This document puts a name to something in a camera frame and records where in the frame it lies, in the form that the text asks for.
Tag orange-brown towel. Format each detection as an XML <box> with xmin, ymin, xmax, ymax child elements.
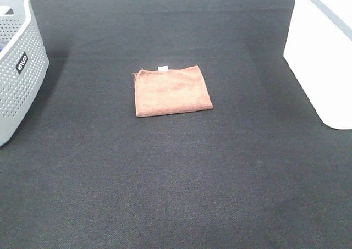
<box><xmin>134</xmin><ymin>65</ymin><xmax>213</xmax><ymax>117</ymax></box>

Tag black table mat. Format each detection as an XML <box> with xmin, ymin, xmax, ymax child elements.
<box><xmin>1</xmin><ymin>0</ymin><xmax>351</xmax><ymax>248</ymax></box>

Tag grey perforated laundry basket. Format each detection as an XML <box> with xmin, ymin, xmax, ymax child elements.
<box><xmin>1</xmin><ymin>0</ymin><xmax>49</xmax><ymax>145</ymax></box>

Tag white plastic storage bin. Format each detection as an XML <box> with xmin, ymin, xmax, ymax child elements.
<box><xmin>283</xmin><ymin>0</ymin><xmax>351</xmax><ymax>130</ymax></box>

